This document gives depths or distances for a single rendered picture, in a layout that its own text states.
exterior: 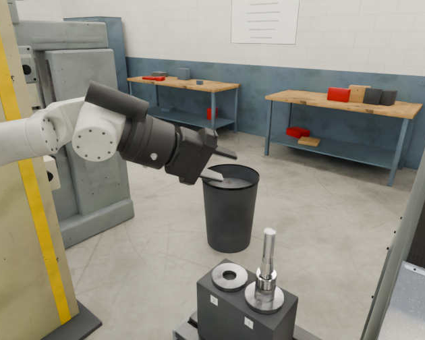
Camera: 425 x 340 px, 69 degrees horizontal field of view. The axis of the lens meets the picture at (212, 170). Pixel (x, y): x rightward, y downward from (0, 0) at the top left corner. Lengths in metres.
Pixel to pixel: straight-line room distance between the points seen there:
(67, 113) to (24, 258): 1.42
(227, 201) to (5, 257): 1.41
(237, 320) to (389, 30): 4.38
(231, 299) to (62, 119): 0.53
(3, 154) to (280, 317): 0.62
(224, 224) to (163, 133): 2.00
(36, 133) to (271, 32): 4.99
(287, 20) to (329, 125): 1.68
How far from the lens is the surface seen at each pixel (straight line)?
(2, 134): 0.58
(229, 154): 0.61
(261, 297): 0.76
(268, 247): 0.68
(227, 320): 0.82
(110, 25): 7.52
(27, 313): 2.14
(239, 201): 2.39
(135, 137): 0.52
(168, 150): 0.54
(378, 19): 4.85
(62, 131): 0.61
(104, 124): 0.50
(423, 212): 0.99
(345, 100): 4.36
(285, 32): 5.27
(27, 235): 1.90
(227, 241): 2.60
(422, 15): 4.77
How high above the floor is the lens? 1.67
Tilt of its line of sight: 24 degrees down
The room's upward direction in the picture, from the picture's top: straight up
